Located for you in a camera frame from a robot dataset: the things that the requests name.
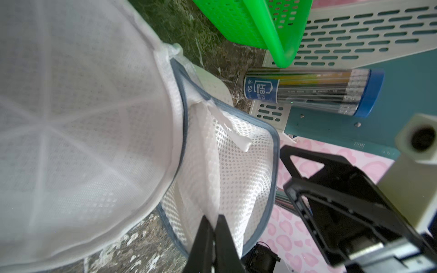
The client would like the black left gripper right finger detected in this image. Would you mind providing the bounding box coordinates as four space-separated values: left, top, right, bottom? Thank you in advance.
214 215 244 273

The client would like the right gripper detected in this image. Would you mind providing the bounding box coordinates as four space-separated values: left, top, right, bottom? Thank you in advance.
280 114 437 273

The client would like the white mesh laundry bag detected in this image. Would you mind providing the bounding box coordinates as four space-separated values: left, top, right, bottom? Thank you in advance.
1 1 279 273

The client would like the pencil tube blue lid standing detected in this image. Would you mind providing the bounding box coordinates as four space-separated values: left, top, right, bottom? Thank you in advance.
243 68 385 118

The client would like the green plastic basket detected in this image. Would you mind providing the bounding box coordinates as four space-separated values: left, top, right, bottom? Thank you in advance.
194 0 313 68

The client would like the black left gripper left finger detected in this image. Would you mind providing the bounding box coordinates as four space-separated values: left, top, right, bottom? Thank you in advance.
183 216 215 273

